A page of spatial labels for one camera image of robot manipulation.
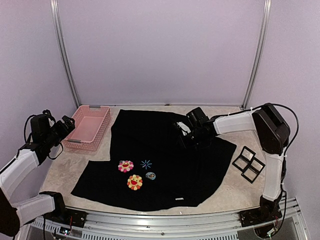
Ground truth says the pink yellow flower brooch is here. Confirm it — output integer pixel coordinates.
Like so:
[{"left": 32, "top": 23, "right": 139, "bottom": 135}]
[{"left": 118, "top": 160, "right": 134, "bottom": 173}]

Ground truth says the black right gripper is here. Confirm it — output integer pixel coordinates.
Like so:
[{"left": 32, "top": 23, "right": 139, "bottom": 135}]
[{"left": 173, "top": 126, "right": 208, "bottom": 151}]

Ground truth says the black t-shirt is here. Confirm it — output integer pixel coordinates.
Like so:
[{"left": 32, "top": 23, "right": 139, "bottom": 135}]
[{"left": 71, "top": 109, "right": 237, "bottom": 212}]

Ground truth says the round blue pin badge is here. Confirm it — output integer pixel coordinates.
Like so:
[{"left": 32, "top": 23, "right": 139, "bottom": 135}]
[{"left": 145, "top": 172, "right": 156, "bottom": 180}]

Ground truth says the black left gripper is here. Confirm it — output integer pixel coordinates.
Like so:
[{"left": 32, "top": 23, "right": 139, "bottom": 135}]
[{"left": 44, "top": 115, "right": 75, "bottom": 148}]

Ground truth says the aluminium frame post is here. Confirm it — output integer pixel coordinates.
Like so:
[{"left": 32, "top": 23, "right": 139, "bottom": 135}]
[
  {"left": 50, "top": 0, "right": 81, "bottom": 108},
  {"left": 241, "top": 0, "right": 272, "bottom": 109}
]

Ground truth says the right aluminium frame post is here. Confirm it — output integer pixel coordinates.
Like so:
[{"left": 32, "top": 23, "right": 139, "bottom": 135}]
[{"left": 241, "top": 0, "right": 272, "bottom": 109}]

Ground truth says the black display box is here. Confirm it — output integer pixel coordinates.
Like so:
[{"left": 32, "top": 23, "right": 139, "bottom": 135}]
[
  {"left": 232, "top": 146, "right": 256, "bottom": 172},
  {"left": 241, "top": 157, "right": 266, "bottom": 184}
]

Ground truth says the front aluminium rail base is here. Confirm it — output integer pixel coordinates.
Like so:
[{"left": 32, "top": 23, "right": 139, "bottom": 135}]
[{"left": 17, "top": 197, "right": 308, "bottom": 240}]

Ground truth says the orange yellow flower brooch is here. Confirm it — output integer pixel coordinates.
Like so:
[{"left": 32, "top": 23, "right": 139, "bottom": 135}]
[{"left": 127, "top": 174, "right": 143, "bottom": 191}]

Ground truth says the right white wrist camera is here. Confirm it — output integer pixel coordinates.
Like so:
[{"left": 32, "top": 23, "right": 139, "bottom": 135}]
[{"left": 174, "top": 121, "right": 191, "bottom": 136}]

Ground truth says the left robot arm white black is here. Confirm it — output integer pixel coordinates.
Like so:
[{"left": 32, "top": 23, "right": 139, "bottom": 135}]
[{"left": 0, "top": 109, "right": 76, "bottom": 238}]

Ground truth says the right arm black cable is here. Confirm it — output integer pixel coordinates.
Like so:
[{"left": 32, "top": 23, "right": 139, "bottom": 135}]
[{"left": 269, "top": 103, "right": 300, "bottom": 156}]

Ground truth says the pink plastic basket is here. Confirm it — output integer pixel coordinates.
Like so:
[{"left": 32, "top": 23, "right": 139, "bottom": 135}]
[{"left": 63, "top": 105, "right": 111, "bottom": 152}]

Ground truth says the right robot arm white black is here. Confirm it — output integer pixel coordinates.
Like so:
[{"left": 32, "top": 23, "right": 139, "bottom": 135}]
[{"left": 173, "top": 103, "right": 291, "bottom": 226}]

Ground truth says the left aluminium frame post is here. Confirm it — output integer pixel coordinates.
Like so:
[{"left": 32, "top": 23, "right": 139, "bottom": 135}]
[{"left": 50, "top": 0, "right": 81, "bottom": 108}]

